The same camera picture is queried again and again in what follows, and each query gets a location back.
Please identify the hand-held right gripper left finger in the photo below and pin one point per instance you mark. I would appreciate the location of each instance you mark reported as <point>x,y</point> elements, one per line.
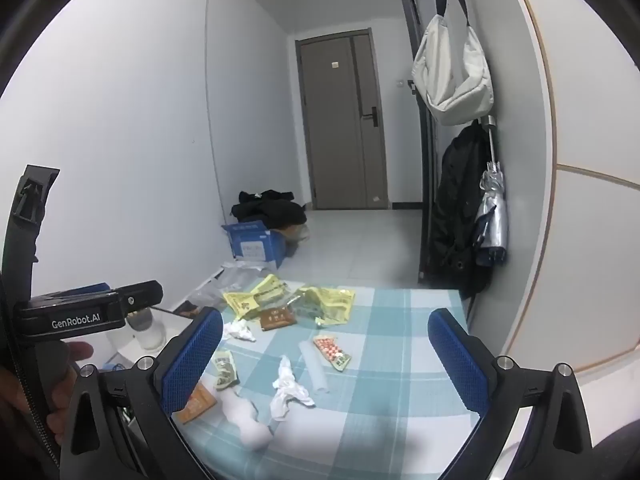
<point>192,360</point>

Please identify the red checked sauce packet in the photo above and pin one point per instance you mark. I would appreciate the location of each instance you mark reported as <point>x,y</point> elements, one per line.
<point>332,352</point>

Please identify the white wardrobe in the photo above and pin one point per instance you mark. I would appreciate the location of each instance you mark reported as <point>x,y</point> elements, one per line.
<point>590,160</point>

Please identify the white foam piece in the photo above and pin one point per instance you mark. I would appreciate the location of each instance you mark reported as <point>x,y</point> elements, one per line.
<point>247,422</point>

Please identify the white shoulder bag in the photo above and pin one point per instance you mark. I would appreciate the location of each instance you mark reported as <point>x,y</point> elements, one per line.
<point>452,75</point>

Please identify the small crumpled white tissue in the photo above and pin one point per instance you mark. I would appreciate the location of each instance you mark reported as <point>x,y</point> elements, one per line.
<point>239,331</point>

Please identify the grey-brown door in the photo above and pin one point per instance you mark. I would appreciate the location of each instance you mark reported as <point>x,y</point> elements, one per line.
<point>342,125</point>

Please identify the black backpack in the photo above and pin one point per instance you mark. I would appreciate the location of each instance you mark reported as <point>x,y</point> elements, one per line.
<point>457,210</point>

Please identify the black framed glass door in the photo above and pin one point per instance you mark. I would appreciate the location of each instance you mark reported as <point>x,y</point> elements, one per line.
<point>422,135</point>

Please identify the folded silver umbrella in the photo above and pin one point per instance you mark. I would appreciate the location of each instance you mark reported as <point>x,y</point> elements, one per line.
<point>492,210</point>

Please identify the large crumpled white tissue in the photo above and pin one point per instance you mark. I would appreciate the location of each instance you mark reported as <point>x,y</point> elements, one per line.
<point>287,392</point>

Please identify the large yellow snack packet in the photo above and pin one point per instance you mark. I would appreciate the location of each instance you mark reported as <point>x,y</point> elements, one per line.
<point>327,305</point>

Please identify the grey plastic mailer bag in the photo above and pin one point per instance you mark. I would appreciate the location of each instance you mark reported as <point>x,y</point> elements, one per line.
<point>235,280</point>

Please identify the black clothes pile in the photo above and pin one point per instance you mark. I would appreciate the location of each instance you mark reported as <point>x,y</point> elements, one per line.
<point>270,207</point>

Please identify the person's left hand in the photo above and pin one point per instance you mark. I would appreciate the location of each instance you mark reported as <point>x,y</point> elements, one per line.
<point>67,395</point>

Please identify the brown bag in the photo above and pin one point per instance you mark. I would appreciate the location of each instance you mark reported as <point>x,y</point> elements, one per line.
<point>295,234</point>

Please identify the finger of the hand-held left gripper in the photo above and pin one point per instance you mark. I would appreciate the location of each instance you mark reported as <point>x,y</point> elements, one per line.
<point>142,295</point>
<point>90,288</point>

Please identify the blue cardboard box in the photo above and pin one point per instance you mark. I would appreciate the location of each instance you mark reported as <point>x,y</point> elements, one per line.
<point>255,245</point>

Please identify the brown sachet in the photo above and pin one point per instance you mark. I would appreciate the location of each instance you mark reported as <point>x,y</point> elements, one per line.
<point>277,317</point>
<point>197,402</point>

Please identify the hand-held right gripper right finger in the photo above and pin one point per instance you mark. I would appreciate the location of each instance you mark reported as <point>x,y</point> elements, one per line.
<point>457,360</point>

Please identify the checked teal tablecloth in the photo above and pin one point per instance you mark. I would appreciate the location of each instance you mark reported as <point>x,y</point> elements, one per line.
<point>390,385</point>

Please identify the pale green snack packet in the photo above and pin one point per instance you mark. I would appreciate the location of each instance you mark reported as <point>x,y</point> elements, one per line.
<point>225,370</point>

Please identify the person's left forearm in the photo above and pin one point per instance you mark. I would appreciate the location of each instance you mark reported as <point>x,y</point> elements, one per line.
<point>15,440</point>

